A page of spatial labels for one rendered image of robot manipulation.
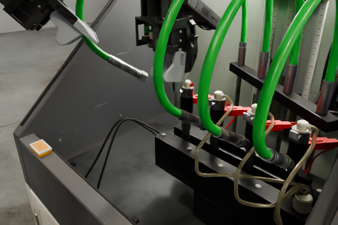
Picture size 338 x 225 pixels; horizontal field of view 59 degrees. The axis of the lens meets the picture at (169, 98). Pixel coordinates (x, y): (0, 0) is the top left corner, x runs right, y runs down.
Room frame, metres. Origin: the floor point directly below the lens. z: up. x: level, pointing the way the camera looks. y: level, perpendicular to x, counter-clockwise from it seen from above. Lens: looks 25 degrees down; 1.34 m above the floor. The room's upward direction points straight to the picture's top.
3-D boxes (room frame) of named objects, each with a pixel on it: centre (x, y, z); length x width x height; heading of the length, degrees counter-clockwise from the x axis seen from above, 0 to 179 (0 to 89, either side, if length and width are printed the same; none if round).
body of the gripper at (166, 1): (0.53, 0.00, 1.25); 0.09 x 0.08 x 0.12; 135
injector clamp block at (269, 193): (0.48, -0.12, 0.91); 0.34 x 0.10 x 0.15; 45
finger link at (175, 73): (0.52, -0.01, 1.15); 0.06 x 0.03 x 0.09; 135
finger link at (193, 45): (0.53, -0.03, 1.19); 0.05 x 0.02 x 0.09; 45
